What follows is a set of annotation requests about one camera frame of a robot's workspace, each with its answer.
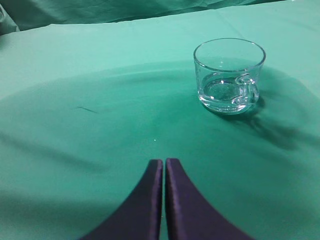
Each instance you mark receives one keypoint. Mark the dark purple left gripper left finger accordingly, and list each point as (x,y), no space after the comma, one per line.
(139,216)

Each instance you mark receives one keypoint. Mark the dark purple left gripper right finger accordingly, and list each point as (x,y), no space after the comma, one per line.
(189,216)

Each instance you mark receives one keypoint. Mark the green table cloth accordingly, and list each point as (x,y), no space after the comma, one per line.
(84,107)

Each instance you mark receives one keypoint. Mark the green backdrop cloth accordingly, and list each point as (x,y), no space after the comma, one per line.
(22,15)

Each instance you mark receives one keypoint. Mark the clear glass cup with handle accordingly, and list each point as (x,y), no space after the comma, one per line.
(227,72)

